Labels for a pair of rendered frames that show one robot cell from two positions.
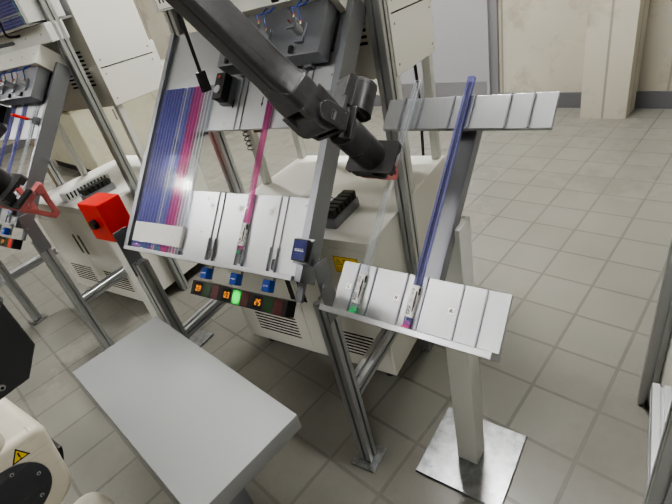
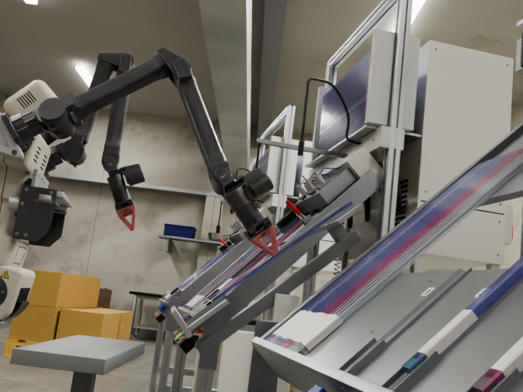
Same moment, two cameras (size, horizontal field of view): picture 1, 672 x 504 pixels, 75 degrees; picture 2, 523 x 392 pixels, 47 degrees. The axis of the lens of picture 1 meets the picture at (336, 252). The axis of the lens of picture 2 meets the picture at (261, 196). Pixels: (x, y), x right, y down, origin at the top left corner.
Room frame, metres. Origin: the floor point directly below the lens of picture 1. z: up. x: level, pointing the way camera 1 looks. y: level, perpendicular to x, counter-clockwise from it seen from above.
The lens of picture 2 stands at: (-0.40, -1.13, 0.79)
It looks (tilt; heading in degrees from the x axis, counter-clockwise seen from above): 10 degrees up; 40
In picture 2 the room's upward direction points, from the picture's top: 7 degrees clockwise
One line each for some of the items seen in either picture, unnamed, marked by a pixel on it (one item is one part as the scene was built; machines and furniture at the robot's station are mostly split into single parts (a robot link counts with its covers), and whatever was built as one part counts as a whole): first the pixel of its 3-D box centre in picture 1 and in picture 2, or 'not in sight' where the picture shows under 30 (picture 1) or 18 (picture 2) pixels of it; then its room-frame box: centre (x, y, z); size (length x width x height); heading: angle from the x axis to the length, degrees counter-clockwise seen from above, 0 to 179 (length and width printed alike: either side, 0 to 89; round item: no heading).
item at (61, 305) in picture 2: not in sight; (79, 315); (3.42, 4.40, 0.42); 1.41 x 1.01 x 0.83; 33
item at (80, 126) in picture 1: (143, 108); not in sight; (6.08, 1.93, 0.41); 2.24 x 1.76 x 0.82; 130
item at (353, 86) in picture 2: not in sight; (356, 112); (1.43, 0.00, 1.52); 0.51 x 0.13 x 0.27; 52
